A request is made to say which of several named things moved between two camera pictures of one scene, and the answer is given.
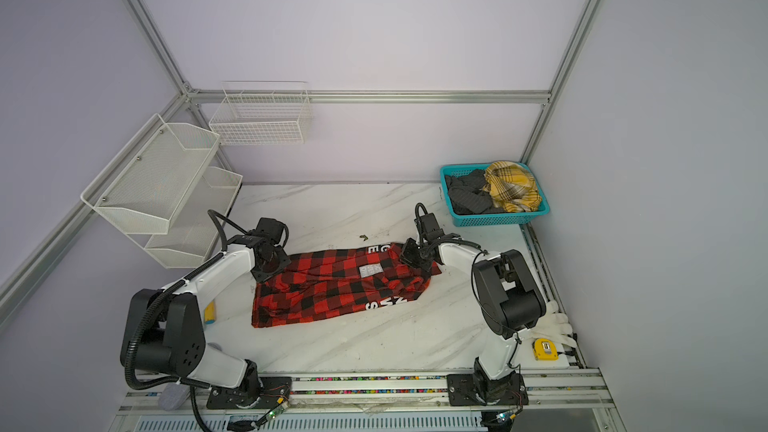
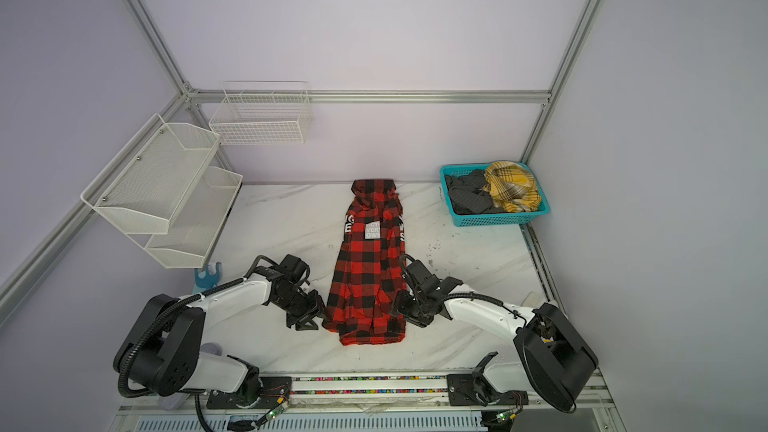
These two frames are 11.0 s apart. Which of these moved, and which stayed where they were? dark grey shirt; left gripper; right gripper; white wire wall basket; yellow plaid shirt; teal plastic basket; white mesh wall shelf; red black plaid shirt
Moved: right gripper; left gripper; red black plaid shirt
Stayed: white mesh wall shelf; yellow plaid shirt; dark grey shirt; teal plastic basket; white wire wall basket
